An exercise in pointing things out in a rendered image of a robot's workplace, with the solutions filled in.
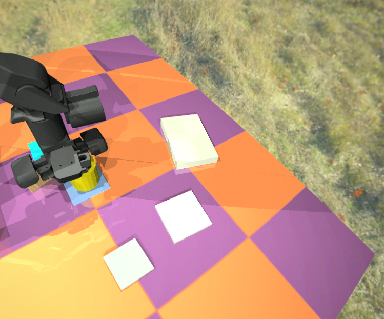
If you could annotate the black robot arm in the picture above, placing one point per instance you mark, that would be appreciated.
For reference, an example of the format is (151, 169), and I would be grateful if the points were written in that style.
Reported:
(26, 84)

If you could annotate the brown wooden beam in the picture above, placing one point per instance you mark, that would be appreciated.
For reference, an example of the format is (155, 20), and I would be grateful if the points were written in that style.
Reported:
(38, 184)

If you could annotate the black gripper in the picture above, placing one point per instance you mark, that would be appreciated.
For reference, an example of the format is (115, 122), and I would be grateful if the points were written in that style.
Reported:
(24, 170)

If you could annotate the yellow cup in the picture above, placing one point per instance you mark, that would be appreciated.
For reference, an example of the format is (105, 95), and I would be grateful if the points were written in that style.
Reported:
(88, 180)

